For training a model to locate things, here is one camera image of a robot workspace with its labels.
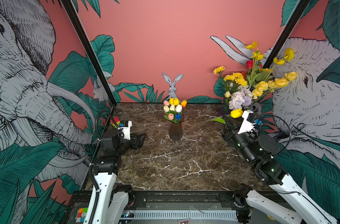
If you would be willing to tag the white ribbed cable duct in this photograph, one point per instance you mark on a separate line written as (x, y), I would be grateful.
(177, 215)

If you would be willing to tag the white purple hydrangea bunch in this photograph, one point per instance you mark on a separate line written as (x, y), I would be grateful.
(242, 97)

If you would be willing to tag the red yellow cube block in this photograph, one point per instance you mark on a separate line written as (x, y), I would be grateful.
(115, 122)

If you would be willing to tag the rubiks cube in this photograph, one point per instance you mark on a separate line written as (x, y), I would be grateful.
(82, 212)

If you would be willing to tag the blue tulip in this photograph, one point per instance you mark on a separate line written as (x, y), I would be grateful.
(178, 116)

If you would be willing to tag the black left frame post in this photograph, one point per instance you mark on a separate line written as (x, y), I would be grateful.
(74, 18)

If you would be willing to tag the white tulip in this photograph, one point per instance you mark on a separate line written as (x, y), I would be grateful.
(179, 108)

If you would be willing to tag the black frame post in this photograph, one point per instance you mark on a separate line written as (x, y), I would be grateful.
(287, 30)
(74, 18)

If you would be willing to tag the purple glass vase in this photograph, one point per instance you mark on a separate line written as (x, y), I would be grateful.
(224, 110)

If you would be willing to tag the black right frame post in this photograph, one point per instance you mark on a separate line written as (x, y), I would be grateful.
(287, 30)

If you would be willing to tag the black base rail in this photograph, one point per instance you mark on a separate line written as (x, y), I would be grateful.
(145, 198)

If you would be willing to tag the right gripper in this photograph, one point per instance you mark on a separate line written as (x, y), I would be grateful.
(228, 131)

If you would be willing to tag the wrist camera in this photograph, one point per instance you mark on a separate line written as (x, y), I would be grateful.
(125, 127)
(250, 120)

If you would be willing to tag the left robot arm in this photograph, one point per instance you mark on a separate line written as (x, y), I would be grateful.
(107, 201)

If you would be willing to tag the yellow tulip in vase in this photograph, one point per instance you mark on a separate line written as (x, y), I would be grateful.
(174, 101)

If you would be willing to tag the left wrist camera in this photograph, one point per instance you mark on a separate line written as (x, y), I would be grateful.
(125, 127)

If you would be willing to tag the cream tulip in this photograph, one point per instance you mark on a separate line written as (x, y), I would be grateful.
(166, 108)

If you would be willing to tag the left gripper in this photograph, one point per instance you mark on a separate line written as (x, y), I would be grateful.
(133, 140)

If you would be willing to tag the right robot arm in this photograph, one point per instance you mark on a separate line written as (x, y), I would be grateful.
(260, 150)

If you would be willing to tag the yellow flower bouquet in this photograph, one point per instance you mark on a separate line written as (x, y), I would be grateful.
(255, 81)

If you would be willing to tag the brown ribbed glass vase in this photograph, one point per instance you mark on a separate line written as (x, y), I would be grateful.
(176, 130)

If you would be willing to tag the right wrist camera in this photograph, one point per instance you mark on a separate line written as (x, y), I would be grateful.
(250, 120)

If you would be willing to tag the orange yellow tulip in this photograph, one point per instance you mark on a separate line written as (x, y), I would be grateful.
(183, 103)

